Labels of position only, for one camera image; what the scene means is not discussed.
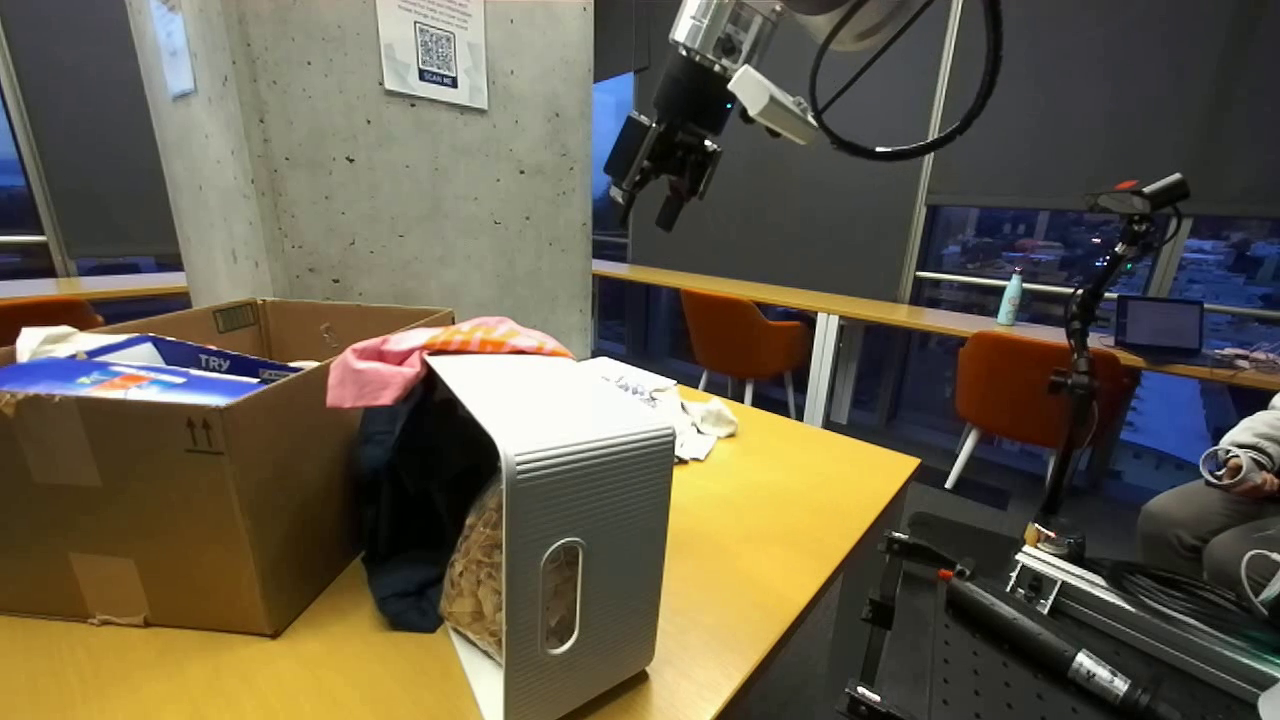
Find cork filling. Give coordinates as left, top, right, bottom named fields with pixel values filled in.
left=437, top=486, right=586, bottom=665

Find white cloth in box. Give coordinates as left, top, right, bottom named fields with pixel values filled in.
left=11, top=319, right=139, bottom=368

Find blue white paper pack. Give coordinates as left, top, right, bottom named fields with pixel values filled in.
left=0, top=331, right=303, bottom=411

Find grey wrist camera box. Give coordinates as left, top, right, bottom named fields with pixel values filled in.
left=724, top=62, right=820, bottom=150

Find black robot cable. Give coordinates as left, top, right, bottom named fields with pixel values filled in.
left=806, top=0, right=1007, bottom=164

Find silver metal rail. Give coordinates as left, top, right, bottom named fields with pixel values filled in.
left=1006, top=537, right=1280, bottom=701

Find seated person grey clothes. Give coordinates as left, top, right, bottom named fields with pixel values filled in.
left=1134, top=392, right=1280, bottom=607

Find small dark monitor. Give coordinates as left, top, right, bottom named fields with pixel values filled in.
left=1114, top=291, right=1213, bottom=365

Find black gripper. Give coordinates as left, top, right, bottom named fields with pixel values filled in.
left=601, top=54, right=741, bottom=236

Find white QR code poster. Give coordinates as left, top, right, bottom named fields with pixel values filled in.
left=374, top=0, right=494, bottom=111

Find black tripod pole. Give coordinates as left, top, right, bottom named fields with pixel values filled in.
left=845, top=528, right=1168, bottom=720

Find orange chair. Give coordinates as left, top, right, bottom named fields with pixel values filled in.
left=678, top=288, right=808, bottom=421
left=942, top=329, right=1149, bottom=497
left=0, top=298, right=108, bottom=353

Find brown cardboard box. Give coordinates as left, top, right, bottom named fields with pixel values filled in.
left=0, top=298, right=459, bottom=641

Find black shirt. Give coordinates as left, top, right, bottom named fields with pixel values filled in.
left=347, top=371, right=506, bottom=636

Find long wooden desk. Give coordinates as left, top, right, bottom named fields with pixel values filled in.
left=591, top=257, right=1280, bottom=434
left=0, top=267, right=193, bottom=311

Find black camera stand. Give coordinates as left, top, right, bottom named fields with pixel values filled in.
left=1035, top=169, right=1198, bottom=566

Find small paper notice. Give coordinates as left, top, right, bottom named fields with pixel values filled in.
left=146, top=0, right=201, bottom=105

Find pink shirt orange print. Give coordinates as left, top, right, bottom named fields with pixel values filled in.
left=324, top=311, right=576, bottom=411

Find teal bottle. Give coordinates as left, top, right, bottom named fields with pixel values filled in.
left=993, top=267, right=1030, bottom=331

